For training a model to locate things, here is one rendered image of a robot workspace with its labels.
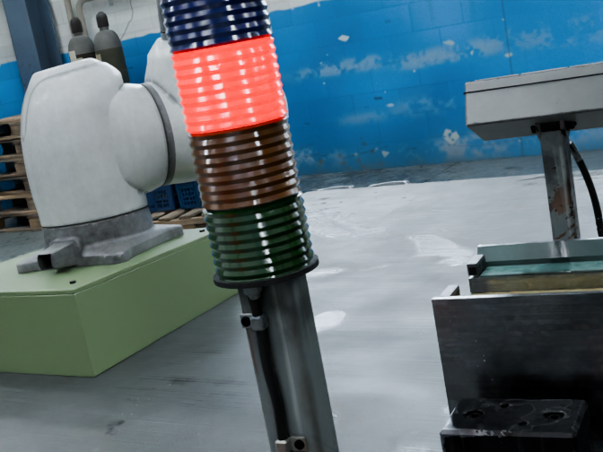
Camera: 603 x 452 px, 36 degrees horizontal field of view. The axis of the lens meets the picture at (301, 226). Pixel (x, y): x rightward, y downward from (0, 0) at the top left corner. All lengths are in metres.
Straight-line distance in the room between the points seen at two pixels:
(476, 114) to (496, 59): 5.77
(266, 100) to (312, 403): 0.18
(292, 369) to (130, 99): 0.81
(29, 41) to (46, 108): 7.51
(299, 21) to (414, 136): 1.29
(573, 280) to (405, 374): 0.23
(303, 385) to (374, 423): 0.33
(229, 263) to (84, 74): 0.80
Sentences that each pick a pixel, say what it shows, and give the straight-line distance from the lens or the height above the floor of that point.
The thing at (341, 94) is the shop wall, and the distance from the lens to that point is 7.31.
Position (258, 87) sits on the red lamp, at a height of 1.14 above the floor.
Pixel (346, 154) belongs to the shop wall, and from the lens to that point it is 7.39.
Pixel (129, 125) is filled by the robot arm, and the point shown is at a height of 1.08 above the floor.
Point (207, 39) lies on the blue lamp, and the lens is 0.51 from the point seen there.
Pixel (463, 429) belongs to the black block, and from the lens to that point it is 0.71.
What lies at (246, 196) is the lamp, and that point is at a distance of 0.51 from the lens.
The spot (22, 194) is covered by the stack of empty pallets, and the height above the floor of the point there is 0.30.
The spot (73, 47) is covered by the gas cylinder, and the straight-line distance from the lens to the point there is 8.17.
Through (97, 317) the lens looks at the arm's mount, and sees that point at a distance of 1.18.
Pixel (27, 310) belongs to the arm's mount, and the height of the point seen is 0.89.
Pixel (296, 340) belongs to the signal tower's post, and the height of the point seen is 0.99.
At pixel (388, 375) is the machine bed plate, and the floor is 0.80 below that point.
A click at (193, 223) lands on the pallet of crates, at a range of 6.11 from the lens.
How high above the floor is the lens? 1.17
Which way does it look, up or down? 12 degrees down
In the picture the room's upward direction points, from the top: 11 degrees counter-clockwise
